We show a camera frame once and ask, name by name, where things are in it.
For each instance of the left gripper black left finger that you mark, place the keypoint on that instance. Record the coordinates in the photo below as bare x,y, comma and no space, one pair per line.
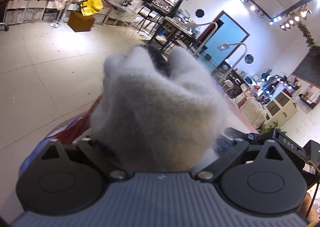
65,179

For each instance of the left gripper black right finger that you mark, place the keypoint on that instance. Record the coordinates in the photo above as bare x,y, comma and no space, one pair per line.
258,179

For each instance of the white fuzzy sweater black collar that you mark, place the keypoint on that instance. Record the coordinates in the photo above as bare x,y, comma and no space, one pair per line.
161,120

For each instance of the blue plaid bed sheet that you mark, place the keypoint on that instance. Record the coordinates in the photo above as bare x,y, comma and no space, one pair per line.
51,135

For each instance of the green potted plant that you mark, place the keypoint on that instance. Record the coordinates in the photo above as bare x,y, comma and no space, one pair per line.
268,128

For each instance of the cream drawer cabinet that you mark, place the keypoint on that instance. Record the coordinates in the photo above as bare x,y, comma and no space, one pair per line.
279,110

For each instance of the red folded garment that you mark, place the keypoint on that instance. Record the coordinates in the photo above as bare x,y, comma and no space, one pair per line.
78,127

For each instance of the white bent lamp stand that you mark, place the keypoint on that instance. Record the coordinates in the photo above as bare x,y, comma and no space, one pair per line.
235,62

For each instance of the blue door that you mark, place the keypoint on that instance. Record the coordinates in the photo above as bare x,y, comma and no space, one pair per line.
228,31

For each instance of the brown wooden box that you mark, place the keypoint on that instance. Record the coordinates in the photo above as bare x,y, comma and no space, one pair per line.
79,23

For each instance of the black metal table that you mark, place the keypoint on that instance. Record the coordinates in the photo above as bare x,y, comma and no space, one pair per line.
171,33

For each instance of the yellow plastic bag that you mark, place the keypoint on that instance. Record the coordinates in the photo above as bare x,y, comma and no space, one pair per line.
90,7

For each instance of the low bench with lace cover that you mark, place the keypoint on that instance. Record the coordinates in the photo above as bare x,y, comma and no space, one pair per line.
30,11

